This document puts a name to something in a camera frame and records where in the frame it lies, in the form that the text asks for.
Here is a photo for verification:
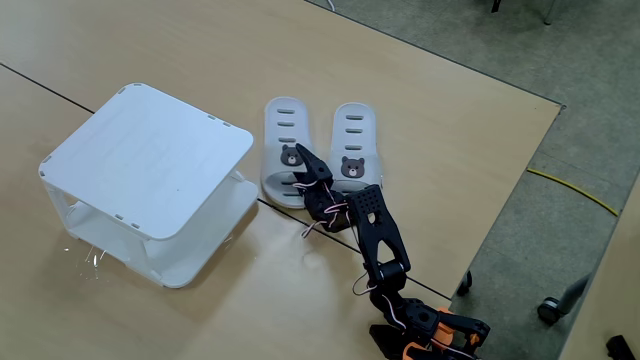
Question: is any yellow floor cable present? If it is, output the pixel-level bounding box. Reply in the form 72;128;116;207
525;167;620;218

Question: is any black floor object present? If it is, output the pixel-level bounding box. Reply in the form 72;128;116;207
605;334;637;360

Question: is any white bear slipper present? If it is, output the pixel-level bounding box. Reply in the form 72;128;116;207
327;102;385;196
259;96;321;210

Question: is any grey chair caster leg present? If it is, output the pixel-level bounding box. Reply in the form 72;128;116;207
537;273;591;326

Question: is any white plastic box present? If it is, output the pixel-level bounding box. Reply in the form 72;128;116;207
38;82;260;290

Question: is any black table caster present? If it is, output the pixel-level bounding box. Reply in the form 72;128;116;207
455;269;474;297

